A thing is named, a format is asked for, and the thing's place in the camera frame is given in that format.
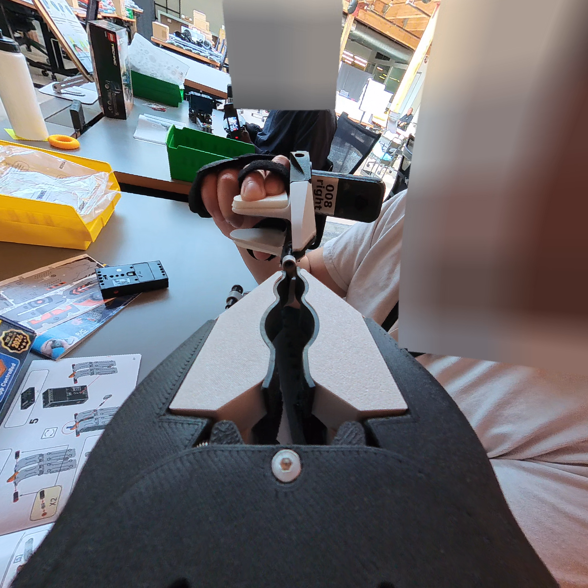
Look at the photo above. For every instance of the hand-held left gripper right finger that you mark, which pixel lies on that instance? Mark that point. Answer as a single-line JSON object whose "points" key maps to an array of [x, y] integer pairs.
{"points": [[353, 358]]}

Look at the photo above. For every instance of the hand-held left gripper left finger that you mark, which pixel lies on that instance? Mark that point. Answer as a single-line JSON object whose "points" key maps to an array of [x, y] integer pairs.
{"points": [[229, 358]]}

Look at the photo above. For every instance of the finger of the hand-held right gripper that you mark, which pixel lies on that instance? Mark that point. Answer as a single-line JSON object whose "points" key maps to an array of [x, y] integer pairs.
{"points": [[304, 216]]}

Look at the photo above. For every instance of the person's right forearm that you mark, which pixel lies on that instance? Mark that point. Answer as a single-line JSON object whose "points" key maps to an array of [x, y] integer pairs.
{"points": [[312, 268]]}

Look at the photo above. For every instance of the office desk with wooden edge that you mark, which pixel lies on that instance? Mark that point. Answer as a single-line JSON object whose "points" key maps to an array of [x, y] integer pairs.
{"points": [[119, 138]]}

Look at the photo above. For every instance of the person's right hand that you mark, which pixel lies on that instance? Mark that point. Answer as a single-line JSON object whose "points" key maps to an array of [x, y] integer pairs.
{"points": [[225, 202]]}

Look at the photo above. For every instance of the black mesh office chair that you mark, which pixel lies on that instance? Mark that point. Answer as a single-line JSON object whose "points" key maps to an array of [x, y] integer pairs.
{"points": [[353, 142]]}

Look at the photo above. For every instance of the small grey connector pin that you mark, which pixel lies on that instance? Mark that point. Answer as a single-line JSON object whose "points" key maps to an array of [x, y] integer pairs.
{"points": [[234, 296]]}

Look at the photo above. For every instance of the white flipchart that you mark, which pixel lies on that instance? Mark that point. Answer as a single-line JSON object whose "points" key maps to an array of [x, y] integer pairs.
{"points": [[374, 99]]}

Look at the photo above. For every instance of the green storage bin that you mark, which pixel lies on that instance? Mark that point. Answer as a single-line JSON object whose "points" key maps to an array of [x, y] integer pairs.
{"points": [[156, 89], [206, 156]]}

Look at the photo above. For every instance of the black handheld device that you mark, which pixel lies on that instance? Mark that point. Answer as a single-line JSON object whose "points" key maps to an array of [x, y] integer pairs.
{"points": [[234, 119]]}

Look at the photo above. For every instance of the black battery module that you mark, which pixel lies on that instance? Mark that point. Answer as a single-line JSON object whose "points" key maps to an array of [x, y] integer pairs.
{"points": [[131, 279]]}

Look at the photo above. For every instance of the black toy model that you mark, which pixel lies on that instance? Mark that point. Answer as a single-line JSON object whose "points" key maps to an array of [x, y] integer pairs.
{"points": [[200, 110]]}

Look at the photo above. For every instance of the white folded booklet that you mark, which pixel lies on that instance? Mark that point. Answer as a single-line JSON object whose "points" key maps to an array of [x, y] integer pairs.
{"points": [[160, 128]]}

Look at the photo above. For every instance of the white instruction booklet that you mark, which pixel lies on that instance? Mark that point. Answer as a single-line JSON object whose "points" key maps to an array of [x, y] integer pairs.
{"points": [[69, 436]]}

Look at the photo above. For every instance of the small red card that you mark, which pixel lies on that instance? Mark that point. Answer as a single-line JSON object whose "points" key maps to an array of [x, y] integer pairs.
{"points": [[155, 107]]}

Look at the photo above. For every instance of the colour printed leaflet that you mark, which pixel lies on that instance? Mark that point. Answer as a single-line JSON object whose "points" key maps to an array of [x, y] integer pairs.
{"points": [[50, 298]]}

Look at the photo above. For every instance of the cluttered wooden workbench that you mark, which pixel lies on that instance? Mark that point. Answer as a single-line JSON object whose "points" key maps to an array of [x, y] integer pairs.
{"points": [[183, 43]]}

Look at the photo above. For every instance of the shallow yellow bin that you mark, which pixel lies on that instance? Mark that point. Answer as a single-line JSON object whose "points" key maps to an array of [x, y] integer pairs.
{"points": [[59, 229]]}

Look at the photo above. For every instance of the blue robot kit box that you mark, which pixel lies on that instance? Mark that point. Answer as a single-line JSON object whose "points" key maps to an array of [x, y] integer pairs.
{"points": [[13, 363]]}

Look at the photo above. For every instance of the white patterned sheet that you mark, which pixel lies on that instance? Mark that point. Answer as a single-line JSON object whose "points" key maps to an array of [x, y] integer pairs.
{"points": [[156, 55]]}

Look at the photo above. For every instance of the large black product box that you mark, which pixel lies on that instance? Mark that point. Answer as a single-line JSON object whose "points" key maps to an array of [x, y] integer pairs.
{"points": [[110, 69]]}

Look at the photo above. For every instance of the clear plastic bag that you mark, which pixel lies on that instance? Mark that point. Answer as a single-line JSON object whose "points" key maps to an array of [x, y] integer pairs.
{"points": [[55, 179]]}

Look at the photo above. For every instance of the wooden board with instruction sheet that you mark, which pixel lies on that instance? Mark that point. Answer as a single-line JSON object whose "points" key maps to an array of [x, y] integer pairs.
{"points": [[64, 32]]}

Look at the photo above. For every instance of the yellow sticky note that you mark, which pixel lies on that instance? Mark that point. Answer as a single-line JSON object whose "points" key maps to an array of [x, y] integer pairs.
{"points": [[11, 134]]}

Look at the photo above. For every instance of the white water bottle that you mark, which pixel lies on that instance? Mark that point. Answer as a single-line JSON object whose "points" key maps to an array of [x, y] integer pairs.
{"points": [[18, 87]]}

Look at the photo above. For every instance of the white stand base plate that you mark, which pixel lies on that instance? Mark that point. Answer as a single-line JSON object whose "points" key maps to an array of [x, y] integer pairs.
{"points": [[69, 92]]}

